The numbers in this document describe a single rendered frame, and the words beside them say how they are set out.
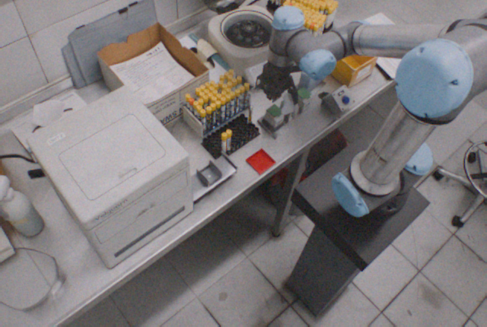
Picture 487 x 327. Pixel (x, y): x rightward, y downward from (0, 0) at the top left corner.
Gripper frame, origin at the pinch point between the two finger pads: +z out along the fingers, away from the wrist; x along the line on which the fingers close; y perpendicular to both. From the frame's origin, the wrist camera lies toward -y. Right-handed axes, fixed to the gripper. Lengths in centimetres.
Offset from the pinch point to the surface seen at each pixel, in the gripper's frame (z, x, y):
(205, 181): 5.9, 3.4, 32.1
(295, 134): 11.9, 7.5, -3.0
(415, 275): 99, 71, -42
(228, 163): 7.9, 2.6, 22.4
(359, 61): 10.1, 1.9, -45.2
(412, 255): 99, 64, -50
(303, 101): 6.3, 2.3, -11.4
